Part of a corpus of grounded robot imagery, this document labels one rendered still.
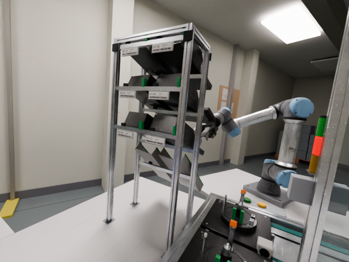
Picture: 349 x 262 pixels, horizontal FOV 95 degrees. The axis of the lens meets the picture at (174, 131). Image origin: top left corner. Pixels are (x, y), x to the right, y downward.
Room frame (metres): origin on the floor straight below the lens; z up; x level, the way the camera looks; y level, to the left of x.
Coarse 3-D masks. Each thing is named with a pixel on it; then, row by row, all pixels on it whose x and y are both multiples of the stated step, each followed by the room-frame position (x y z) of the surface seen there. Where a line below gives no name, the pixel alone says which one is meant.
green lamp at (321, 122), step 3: (318, 120) 0.44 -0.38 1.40; (321, 120) 0.42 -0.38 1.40; (324, 120) 0.42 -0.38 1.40; (318, 123) 0.43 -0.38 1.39; (321, 123) 0.42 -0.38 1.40; (324, 123) 0.41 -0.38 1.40; (318, 126) 0.43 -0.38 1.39; (321, 126) 0.42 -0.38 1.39; (324, 126) 0.41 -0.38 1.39; (318, 129) 0.43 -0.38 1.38; (321, 129) 0.42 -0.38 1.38; (318, 132) 0.42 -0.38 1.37; (321, 132) 0.42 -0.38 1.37; (318, 135) 0.42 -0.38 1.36; (321, 135) 0.42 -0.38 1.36
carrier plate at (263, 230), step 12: (216, 204) 0.72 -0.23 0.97; (228, 204) 0.73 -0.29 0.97; (216, 216) 0.63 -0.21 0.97; (264, 216) 0.66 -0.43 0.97; (204, 228) 0.56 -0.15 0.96; (216, 228) 0.56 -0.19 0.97; (228, 228) 0.56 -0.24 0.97; (264, 228) 0.58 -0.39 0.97; (240, 240) 0.51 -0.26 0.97; (252, 240) 0.51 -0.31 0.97
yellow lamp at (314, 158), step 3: (312, 156) 0.43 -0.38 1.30; (315, 156) 0.42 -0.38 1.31; (312, 159) 0.43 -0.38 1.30; (315, 159) 0.42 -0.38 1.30; (312, 162) 0.43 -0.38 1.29; (315, 162) 0.42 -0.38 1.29; (312, 165) 0.42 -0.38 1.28; (315, 165) 0.42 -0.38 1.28; (309, 168) 0.43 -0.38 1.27; (312, 168) 0.42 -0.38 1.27; (315, 168) 0.41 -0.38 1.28; (309, 171) 0.43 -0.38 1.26; (312, 171) 0.42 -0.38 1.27; (315, 171) 0.41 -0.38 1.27
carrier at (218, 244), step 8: (200, 232) 0.53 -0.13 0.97; (208, 232) 0.53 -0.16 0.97; (192, 240) 0.49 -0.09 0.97; (200, 240) 0.49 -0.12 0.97; (208, 240) 0.50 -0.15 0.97; (216, 240) 0.50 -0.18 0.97; (224, 240) 0.50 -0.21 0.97; (192, 248) 0.46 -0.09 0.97; (200, 248) 0.46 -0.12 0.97; (208, 248) 0.44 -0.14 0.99; (216, 248) 0.44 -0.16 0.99; (224, 248) 0.39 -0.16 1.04; (232, 248) 0.44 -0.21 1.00; (240, 248) 0.47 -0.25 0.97; (184, 256) 0.43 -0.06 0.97; (192, 256) 0.43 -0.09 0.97; (200, 256) 0.41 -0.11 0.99; (208, 256) 0.41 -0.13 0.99; (216, 256) 0.36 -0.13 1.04; (224, 256) 0.38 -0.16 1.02; (232, 256) 0.42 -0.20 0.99; (240, 256) 0.42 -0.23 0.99; (248, 256) 0.45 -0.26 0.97; (256, 256) 0.45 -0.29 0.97
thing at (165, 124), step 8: (160, 120) 0.65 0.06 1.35; (168, 120) 0.62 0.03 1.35; (176, 120) 0.60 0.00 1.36; (160, 128) 0.62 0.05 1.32; (168, 128) 0.60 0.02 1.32; (184, 128) 0.63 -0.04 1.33; (192, 128) 0.68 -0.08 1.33; (184, 136) 0.64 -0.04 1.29; (192, 136) 0.68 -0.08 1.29; (184, 144) 0.66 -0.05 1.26; (192, 144) 0.69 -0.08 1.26; (200, 152) 0.75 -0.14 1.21
